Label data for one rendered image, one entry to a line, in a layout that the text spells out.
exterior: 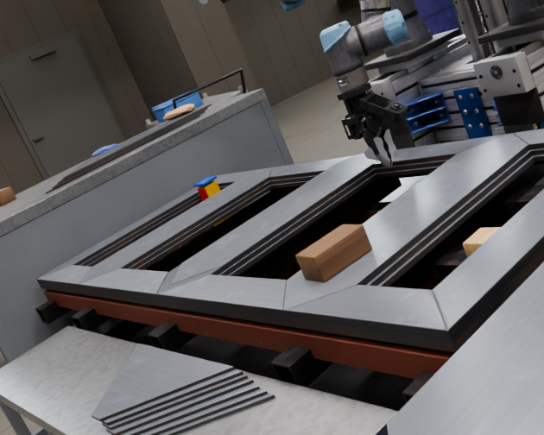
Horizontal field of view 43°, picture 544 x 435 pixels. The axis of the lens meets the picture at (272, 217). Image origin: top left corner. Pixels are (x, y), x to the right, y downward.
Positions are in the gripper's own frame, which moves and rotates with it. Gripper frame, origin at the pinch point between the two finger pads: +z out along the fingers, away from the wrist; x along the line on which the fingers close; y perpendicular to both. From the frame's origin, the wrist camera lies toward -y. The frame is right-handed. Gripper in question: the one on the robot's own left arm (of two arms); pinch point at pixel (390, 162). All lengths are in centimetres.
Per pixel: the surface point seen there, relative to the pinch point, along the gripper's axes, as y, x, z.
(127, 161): 99, 16, -18
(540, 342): -73, 62, 1
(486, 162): -30.2, 4.7, 0.8
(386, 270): -36, 47, 2
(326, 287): -30, 55, 1
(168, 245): 53, 38, 2
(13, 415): 155, 78, 54
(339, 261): -28, 49, -1
